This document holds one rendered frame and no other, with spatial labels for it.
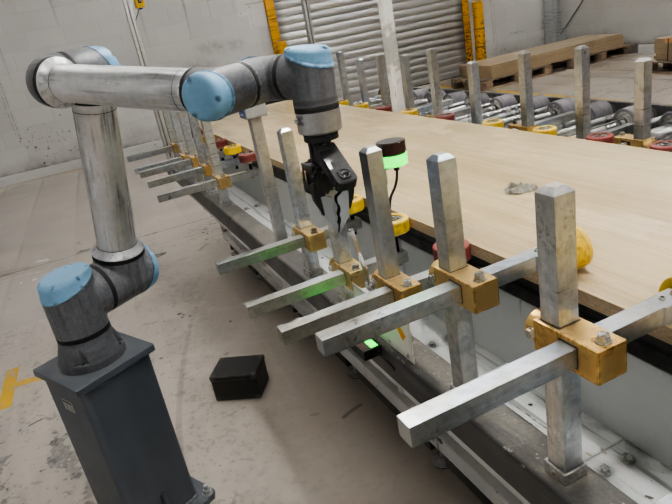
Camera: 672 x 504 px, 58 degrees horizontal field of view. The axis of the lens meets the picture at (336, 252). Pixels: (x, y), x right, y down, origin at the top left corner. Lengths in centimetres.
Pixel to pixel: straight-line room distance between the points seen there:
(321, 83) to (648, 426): 84
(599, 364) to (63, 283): 137
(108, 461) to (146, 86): 111
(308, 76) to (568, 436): 76
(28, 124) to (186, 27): 246
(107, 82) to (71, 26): 760
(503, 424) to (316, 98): 69
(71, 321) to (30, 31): 737
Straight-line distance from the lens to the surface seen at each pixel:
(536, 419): 127
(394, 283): 126
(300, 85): 119
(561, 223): 81
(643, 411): 117
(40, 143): 905
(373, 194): 121
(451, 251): 103
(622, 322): 90
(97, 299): 181
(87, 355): 183
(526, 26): 1142
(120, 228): 181
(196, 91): 116
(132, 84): 131
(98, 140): 171
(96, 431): 188
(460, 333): 110
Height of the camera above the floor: 142
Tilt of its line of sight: 22 degrees down
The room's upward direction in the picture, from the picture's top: 11 degrees counter-clockwise
